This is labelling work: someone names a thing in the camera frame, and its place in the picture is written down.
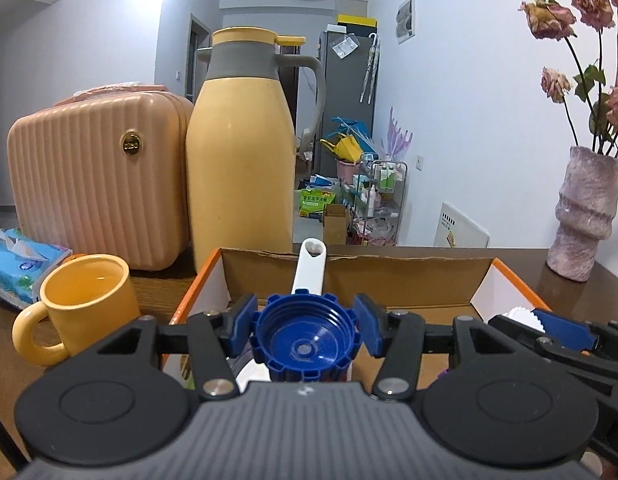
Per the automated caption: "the wall poster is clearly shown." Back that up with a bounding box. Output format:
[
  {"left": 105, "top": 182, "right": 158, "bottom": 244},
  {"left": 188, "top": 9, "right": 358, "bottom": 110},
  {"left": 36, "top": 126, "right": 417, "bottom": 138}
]
[{"left": 395, "top": 0, "right": 417, "bottom": 45}]

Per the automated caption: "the white ribbed cap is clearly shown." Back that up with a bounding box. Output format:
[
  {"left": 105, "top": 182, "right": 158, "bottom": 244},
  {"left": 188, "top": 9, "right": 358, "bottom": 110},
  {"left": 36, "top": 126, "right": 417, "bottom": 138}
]
[{"left": 506, "top": 305, "right": 546, "bottom": 333}]

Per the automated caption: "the purple wall decal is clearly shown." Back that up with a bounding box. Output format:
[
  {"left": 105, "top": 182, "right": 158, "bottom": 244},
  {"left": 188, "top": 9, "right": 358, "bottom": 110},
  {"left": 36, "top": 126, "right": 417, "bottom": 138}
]
[{"left": 386, "top": 106, "right": 414, "bottom": 161}]

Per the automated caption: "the pink ribbed small suitcase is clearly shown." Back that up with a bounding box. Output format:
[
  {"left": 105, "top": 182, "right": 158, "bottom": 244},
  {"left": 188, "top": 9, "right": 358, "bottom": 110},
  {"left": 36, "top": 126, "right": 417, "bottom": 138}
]
[{"left": 6, "top": 82, "right": 196, "bottom": 272}]

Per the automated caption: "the grey refrigerator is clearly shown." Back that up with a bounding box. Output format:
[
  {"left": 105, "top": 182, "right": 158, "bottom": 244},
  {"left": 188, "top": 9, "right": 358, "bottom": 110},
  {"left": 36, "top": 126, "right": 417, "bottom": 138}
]
[{"left": 316, "top": 29, "right": 382, "bottom": 171}]

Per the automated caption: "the yellow thermos jug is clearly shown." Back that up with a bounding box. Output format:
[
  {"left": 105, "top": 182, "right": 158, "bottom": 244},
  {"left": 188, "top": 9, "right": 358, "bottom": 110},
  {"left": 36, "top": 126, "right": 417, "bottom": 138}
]
[{"left": 185, "top": 26, "right": 327, "bottom": 276}]

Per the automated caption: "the blue plastic bag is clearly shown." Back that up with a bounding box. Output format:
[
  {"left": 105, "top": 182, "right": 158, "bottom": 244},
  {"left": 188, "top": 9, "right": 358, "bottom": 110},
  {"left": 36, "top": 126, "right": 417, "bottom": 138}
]
[{"left": 331, "top": 116, "right": 377, "bottom": 153}]

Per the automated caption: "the white and red lint brush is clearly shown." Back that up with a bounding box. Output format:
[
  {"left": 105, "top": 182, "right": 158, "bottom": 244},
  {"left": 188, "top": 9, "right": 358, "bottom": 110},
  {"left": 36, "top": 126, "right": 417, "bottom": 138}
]
[{"left": 290, "top": 238, "right": 328, "bottom": 295}]

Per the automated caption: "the blue tissue pack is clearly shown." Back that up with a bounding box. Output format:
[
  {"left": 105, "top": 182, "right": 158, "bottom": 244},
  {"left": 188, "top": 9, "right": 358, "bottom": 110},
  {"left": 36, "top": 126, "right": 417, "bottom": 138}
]
[{"left": 0, "top": 227, "right": 74, "bottom": 306}]

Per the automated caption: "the metal storage trolley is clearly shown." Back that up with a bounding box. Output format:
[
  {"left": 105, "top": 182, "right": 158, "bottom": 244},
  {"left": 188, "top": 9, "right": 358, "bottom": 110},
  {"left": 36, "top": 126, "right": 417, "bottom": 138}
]
[{"left": 354, "top": 159, "right": 407, "bottom": 247}]

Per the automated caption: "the grey side door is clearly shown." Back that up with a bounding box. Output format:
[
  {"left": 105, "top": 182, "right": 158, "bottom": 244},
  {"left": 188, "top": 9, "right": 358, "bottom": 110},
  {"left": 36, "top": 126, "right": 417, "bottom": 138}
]
[{"left": 187, "top": 12, "right": 212, "bottom": 106}]

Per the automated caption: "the blue plastic screw cap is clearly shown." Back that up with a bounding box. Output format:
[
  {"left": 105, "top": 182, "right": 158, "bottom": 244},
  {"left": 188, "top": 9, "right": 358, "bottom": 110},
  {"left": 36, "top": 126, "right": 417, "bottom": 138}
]
[{"left": 249, "top": 291, "right": 362, "bottom": 383}]

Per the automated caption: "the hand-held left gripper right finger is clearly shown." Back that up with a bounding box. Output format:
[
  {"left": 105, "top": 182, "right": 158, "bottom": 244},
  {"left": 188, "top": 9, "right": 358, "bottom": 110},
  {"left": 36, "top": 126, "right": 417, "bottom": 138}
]
[{"left": 353, "top": 292, "right": 526, "bottom": 402}]

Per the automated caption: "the bunch of dried pink roses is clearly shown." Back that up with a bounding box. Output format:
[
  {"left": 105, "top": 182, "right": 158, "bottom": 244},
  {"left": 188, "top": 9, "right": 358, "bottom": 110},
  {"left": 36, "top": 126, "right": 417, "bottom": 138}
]
[{"left": 519, "top": 0, "right": 618, "bottom": 163}]

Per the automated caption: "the green printed bag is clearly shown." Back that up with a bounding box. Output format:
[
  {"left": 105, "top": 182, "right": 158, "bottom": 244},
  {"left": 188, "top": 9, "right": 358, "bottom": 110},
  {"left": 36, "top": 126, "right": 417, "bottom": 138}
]
[{"left": 300, "top": 186, "right": 337, "bottom": 218}]

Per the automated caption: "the pink bucket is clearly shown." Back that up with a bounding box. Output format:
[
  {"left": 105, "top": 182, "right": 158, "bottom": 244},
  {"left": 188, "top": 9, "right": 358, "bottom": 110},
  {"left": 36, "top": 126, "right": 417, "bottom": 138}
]
[{"left": 336, "top": 158, "right": 364, "bottom": 183}]

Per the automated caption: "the yellow ceramic mug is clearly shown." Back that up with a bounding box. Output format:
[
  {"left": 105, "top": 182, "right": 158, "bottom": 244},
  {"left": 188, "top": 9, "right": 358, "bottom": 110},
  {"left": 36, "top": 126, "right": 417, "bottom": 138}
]
[{"left": 11, "top": 254, "right": 140, "bottom": 367}]

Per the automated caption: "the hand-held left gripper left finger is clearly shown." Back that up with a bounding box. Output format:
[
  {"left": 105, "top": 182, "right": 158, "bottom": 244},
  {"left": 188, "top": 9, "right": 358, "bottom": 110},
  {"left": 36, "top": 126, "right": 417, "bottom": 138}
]
[{"left": 91, "top": 292, "right": 260, "bottom": 401}]

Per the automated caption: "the yellow bag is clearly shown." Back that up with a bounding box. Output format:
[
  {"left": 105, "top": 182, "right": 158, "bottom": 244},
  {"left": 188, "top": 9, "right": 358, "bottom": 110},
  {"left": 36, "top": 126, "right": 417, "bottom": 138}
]
[{"left": 321, "top": 132, "right": 364, "bottom": 163}]

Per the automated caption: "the white leaning board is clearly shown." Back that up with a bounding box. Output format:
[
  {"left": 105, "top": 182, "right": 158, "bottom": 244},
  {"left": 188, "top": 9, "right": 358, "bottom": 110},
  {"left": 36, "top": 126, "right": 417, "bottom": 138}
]
[{"left": 435, "top": 201, "right": 490, "bottom": 249}]

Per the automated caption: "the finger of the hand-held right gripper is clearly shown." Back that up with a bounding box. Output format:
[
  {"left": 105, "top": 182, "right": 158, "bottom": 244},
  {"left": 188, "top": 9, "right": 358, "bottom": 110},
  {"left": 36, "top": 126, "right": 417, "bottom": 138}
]
[
  {"left": 531, "top": 309, "right": 618, "bottom": 363},
  {"left": 489, "top": 314, "right": 564, "bottom": 361}
]

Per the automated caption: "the hanging folded umbrella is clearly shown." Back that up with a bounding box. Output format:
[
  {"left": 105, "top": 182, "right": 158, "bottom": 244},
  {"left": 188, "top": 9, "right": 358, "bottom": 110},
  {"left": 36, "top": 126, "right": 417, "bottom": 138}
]
[{"left": 361, "top": 32, "right": 380, "bottom": 105}]

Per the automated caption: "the pink textured vase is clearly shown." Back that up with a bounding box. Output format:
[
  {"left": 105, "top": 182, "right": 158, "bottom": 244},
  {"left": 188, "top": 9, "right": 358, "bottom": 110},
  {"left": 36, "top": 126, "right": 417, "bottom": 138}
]
[{"left": 546, "top": 146, "right": 618, "bottom": 282}]

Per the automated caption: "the small brown cardboard box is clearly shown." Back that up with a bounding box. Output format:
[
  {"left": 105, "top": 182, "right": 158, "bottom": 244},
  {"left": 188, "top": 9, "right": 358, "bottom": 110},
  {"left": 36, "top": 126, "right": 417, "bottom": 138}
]
[{"left": 323, "top": 204, "right": 350, "bottom": 246}]

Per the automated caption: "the clear plastic bag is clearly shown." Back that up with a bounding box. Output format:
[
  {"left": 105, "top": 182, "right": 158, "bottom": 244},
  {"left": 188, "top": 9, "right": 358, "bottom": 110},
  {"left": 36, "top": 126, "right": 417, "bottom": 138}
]
[{"left": 333, "top": 35, "right": 360, "bottom": 58}]

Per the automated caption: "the yellow and black box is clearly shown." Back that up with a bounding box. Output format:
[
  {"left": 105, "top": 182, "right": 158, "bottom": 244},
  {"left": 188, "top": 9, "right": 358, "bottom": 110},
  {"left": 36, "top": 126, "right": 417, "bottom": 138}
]
[{"left": 337, "top": 14, "right": 378, "bottom": 31}]

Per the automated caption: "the orange-edged cardboard box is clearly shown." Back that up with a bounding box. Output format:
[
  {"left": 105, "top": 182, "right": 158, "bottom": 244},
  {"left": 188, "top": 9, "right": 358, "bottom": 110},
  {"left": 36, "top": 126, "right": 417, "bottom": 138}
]
[{"left": 161, "top": 246, "right": 552, "bottom": 396}]

